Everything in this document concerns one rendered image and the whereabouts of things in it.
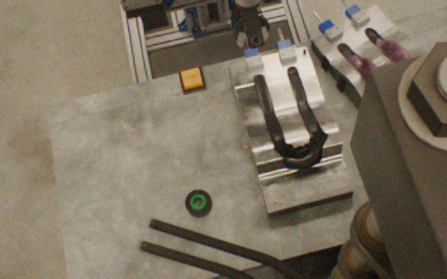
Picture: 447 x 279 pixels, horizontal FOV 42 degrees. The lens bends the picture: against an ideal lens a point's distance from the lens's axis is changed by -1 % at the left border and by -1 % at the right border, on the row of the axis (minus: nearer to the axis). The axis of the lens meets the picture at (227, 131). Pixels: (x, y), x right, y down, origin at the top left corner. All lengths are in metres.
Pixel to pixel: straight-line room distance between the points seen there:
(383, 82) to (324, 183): 1.18
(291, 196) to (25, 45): 1.95
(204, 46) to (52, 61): 0.84
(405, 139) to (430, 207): 0.07
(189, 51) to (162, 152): 0.95
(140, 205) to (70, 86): 1.33
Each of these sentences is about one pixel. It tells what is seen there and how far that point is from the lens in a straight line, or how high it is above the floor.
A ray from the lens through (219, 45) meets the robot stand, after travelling 2.77.
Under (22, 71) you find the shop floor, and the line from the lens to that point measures 3.22.
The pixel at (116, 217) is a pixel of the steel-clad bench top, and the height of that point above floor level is 0.80.
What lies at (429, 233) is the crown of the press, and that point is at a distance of 0.57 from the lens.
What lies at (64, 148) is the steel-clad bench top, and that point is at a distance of 2.01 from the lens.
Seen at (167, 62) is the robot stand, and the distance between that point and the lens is 2.76.
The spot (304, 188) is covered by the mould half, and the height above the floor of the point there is 0.86.
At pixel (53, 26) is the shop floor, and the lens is 3.31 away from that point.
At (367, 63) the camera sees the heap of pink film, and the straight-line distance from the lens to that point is 1.91.
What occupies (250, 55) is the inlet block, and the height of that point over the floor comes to 0.90.
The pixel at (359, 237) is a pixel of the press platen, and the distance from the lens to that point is 1.03.
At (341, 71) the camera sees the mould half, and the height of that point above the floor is 0.88.
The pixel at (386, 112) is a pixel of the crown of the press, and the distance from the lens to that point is 0.60.
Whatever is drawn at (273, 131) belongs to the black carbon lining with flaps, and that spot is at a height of 0.91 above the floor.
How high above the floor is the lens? 2.54
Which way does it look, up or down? 65 degrees down
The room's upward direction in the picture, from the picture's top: 12 degrees counter-clockwise
